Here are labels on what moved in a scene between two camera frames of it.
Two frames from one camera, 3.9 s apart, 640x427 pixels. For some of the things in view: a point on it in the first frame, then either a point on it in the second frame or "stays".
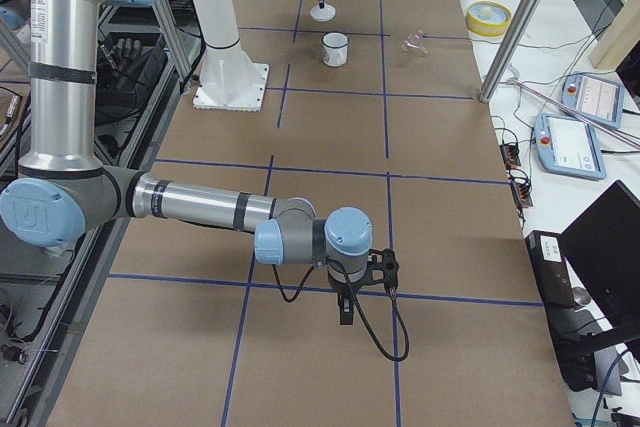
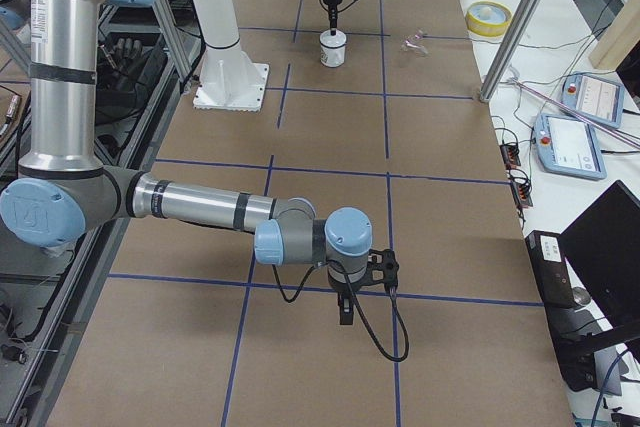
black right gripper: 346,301 stays
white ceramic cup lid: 323,14 to 333,41
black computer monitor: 603,245 stays
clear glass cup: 414,42 stays
